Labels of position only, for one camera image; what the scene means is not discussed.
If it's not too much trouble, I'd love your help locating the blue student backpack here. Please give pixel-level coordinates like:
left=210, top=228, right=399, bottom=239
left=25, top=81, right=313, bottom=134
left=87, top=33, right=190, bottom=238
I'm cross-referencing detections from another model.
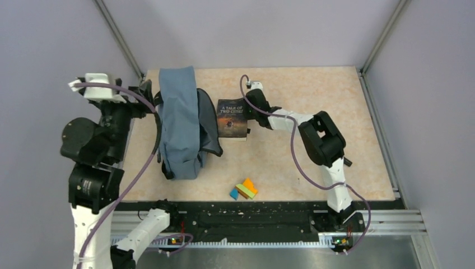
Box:
left=154, top=66, right=223, bottom=180

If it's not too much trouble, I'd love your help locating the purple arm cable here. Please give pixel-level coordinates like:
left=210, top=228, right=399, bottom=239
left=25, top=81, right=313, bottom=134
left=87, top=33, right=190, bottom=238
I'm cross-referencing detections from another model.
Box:
left=72, top=82, right=194, bottom=269
left=239, top=74, right=372, bottom=255

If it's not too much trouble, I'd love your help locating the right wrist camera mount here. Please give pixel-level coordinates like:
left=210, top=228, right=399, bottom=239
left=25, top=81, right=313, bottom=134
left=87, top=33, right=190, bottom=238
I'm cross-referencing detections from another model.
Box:
left=245, top=80, right=263, bottom=91

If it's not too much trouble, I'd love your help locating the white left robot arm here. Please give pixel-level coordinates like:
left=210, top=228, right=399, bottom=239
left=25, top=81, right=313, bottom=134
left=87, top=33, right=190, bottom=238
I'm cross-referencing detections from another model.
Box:
left=60, top=77, right=180, bottom=268

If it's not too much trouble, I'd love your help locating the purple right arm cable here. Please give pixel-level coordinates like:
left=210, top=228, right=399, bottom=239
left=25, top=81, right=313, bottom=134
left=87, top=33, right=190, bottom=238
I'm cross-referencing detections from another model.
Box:
left=239, top=74, right=372, bottom=255

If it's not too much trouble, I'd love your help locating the aluminium frame rail right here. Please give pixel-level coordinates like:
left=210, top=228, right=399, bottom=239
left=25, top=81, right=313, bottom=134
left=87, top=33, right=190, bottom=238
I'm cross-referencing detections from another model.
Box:
left=360, top=0, right=412, bottom=77

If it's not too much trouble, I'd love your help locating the aluminium frame rail left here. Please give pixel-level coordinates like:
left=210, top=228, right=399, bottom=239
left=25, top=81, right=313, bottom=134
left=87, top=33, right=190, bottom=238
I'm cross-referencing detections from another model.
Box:
left=93, top=0, right=144, bottom=81

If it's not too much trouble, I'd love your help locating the blue eraser wedge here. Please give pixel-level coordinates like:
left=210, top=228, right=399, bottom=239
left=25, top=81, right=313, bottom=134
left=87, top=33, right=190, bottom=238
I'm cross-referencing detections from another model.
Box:
left=229, top=188, right=239, bottom=201

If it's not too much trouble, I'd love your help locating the orange eraser block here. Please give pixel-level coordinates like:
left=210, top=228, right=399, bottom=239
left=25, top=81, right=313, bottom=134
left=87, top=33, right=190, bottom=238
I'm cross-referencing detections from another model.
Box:
left=243, top=178, right=258, bottom=194

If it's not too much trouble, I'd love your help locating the green cap black marker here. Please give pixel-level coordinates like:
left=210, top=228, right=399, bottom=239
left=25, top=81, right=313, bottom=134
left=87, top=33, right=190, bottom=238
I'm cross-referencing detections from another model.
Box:
left=343, top=157, right=353, bottom=167

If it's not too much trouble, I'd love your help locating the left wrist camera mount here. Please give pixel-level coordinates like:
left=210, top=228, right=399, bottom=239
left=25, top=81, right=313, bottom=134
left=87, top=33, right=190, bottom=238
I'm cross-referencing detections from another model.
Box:
left=68, top=73, right=127, bottom=103

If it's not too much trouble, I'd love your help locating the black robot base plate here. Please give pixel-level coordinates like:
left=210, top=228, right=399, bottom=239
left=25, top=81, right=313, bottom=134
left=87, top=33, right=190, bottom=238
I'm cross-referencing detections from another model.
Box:
left=118, top=200, right=405, bottom=244

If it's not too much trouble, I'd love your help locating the green brown eraser block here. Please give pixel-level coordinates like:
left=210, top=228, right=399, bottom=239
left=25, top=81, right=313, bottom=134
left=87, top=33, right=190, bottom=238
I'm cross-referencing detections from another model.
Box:
left=235, top=184, right=255, bottom=200

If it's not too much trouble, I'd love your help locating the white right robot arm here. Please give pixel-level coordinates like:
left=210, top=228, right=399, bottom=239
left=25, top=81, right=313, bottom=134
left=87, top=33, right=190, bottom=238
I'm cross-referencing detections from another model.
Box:
left=243, top=89, right=368, bottom=232

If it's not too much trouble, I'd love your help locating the dark brown bottom book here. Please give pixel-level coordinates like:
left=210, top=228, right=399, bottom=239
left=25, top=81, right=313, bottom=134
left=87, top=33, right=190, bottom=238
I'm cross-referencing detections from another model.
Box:
left=216, top=98, right=248, bottom=141

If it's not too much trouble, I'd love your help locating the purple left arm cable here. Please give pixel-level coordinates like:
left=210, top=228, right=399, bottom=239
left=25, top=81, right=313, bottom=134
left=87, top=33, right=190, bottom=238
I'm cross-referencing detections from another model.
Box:
left=72, top=82, right=194, bottom=269

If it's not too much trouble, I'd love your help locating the aluminium frame rail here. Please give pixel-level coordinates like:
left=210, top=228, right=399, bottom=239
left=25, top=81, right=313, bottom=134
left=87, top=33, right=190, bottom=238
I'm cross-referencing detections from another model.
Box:
left=93, top=0, right=144, bottom=81
left=360, top=0, right=412, bottom=77

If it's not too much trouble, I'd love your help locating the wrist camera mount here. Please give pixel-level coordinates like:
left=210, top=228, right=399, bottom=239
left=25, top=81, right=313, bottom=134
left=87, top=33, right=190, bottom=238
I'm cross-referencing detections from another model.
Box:
left=245, top=80, right=263, bottom=91
left=68, top=73, right=127, bottom=103

